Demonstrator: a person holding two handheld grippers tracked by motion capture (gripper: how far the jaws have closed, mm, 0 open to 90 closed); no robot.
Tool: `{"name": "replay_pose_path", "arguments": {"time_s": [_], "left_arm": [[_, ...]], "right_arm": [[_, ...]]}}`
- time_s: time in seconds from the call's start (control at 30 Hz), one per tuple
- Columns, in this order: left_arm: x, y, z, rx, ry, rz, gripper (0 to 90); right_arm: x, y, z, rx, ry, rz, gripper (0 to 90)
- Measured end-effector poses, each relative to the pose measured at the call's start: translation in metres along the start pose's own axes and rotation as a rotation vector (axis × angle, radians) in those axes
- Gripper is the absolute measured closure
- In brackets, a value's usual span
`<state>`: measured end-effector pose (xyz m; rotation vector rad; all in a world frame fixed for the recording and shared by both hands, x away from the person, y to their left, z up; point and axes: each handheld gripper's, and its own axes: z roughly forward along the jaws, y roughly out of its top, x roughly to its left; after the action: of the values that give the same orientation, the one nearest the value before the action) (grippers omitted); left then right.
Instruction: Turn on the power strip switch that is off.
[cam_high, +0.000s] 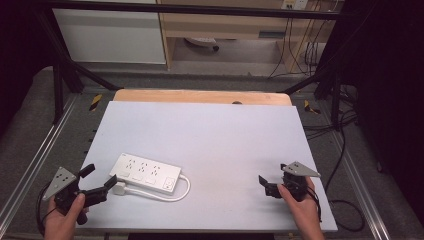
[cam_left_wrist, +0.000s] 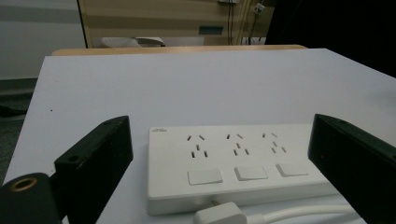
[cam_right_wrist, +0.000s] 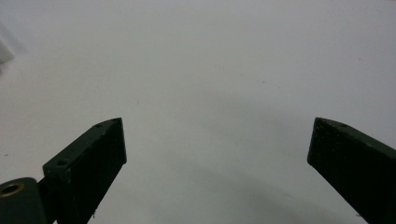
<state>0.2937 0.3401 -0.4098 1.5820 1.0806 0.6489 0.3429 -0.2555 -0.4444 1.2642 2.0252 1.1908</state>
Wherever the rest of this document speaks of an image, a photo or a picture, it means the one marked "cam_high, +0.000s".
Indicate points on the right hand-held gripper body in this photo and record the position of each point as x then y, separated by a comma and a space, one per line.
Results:
297, 181

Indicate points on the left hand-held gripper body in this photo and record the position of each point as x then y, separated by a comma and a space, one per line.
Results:
60, 181

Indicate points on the white power plug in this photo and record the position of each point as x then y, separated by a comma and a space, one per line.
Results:
119, 188

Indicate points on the white power strip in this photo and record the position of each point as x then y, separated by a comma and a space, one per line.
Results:
146, 172

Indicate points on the person's right hand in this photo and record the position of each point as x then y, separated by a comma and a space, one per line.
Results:
304, 210

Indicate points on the person's left hand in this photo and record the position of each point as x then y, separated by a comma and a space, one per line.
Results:
63, 221

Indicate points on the wooden table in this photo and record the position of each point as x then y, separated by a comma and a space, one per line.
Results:
200, 96

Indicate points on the black curtain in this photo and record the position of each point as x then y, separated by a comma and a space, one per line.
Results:
18, 63
390, 106

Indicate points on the white cabinet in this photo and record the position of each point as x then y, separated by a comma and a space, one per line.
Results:
110, 38

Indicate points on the grey chair base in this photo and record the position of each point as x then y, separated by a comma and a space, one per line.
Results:
202, 42

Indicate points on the light wooden desk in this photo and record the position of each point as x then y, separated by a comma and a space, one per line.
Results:
230, 26

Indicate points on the aluminium floor rail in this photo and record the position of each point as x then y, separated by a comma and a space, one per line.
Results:
31, 166
361, 190

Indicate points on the black metal frame leg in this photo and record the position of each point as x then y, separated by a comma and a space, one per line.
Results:
335, 96
58, 91

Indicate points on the white wall socket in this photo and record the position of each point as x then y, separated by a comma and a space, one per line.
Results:
294, 4

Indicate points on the black metal frame bar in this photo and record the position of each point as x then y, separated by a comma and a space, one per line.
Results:
186, 8

